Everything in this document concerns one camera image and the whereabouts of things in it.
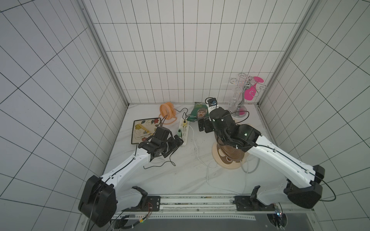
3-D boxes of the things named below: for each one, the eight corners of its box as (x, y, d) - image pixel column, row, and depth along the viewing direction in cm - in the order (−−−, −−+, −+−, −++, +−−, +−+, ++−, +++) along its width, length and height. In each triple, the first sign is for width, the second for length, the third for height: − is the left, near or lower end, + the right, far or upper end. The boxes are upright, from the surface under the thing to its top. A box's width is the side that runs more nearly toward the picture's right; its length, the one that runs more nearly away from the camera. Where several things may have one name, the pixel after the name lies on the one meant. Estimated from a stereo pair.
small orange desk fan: (159, 124, 107) (157, 114, 98) (161, 112, 115) (159, 102, 105) (176, 124, 107) (175, 114, 98) (177, 112, 115) (176, 102, 105)
